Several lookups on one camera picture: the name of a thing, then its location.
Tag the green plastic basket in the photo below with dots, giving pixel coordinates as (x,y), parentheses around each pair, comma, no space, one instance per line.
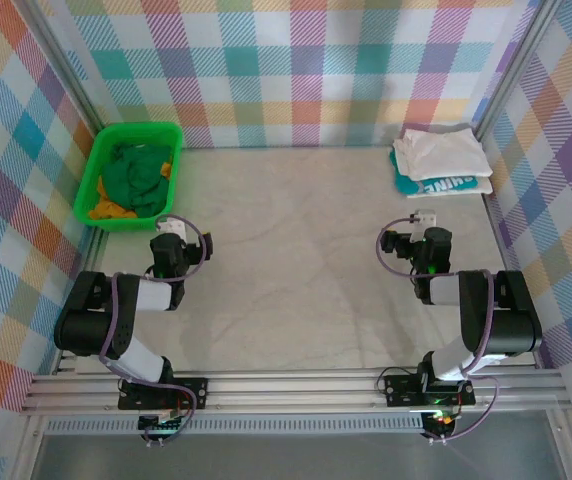
(91,165)

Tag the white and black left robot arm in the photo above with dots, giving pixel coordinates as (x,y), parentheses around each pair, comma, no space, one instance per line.
(151,295)

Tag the controller circuit board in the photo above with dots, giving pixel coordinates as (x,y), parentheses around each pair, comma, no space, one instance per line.
(161,425)
(438,422)

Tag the aluminium cross rail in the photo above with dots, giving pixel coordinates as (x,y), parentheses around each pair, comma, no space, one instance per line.
(291,390)

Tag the white t-shirt with teal print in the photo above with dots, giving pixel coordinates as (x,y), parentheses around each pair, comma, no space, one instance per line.
(441,186)

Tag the green t-shirt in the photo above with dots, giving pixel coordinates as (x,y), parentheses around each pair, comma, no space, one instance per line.
(136,180)

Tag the right controller circuit board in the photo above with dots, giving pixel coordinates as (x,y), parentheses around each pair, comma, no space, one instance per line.
(438,422)

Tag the left controller circuit board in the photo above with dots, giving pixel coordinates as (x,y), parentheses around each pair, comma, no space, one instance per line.
(161,425)

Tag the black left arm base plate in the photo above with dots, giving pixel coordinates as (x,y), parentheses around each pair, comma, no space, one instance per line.
(191,392)

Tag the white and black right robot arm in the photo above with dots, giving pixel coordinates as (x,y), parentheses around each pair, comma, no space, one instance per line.
(443,290)

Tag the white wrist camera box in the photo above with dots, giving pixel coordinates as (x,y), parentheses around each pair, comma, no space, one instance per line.
(172,227)
(425,218)

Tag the aluminium frame post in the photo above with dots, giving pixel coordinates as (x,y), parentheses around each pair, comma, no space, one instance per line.
(66,70)
(516,65)

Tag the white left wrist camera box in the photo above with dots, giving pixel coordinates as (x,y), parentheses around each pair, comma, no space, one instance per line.
(172,227)

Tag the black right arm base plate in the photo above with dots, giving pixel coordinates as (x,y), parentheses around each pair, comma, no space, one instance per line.
(401,390)

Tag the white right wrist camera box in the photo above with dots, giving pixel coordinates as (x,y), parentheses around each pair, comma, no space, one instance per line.
(425,218)

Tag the orange t-shirt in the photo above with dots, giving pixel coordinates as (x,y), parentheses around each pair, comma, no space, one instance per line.
(106,210)

